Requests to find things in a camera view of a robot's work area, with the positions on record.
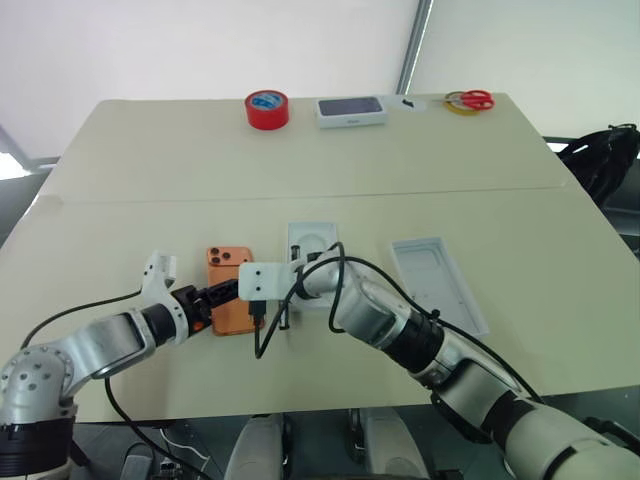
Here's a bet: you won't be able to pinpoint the grey metal frame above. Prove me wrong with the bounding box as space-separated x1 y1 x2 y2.
0 123 62 182

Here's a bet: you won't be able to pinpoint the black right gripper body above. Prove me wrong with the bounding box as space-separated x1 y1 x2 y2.
248 298 268 330

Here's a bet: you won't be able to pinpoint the grey rounded robot leg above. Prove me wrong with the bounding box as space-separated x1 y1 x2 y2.
348 406 430 480
223 411 292 480

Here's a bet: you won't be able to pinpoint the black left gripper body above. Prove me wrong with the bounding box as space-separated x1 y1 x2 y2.
172 284 217 335

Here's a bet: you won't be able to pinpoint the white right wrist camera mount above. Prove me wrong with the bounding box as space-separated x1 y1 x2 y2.
237 262 302 302

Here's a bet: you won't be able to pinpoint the white phone box lid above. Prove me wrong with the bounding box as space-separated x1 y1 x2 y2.
390 235 491 338

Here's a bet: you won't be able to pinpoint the white phone box base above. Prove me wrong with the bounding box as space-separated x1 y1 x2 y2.
286 220 345 314

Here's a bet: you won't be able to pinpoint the small clear plastic bag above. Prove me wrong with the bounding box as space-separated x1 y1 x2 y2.
386 94 427 114

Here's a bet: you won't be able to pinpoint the grey metal post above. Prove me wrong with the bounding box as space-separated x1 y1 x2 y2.
396 0 435 96

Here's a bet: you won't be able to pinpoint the red tape roll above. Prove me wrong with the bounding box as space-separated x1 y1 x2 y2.
243 89 292 133

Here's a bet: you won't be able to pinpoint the red handled scissors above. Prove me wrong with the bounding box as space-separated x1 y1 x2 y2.
431 89 497 112

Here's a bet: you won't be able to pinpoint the yellow tape roll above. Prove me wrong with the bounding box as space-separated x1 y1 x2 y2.
444 90 482 118

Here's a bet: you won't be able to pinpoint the orange smartphone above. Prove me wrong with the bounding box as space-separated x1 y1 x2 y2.
205 245 259 338

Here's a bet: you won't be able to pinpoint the thin white cable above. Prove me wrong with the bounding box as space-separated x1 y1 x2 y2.
162 428 212 474

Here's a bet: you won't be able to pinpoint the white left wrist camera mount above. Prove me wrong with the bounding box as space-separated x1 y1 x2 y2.
138 249 196 346

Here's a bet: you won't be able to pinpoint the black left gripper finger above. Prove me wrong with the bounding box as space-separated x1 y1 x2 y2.
210 288 241 314
201 278 242 302

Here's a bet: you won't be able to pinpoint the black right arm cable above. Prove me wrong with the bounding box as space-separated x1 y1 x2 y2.
253 241 547 404

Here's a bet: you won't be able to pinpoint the closed white phone box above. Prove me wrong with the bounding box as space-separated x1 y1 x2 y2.
315 95 392 131

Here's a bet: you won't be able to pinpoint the black backpack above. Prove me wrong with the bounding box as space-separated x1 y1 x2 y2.
556 121 640 212

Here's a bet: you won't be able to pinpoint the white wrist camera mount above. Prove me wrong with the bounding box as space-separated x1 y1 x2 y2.
138 249 196 346
237 262 302 302

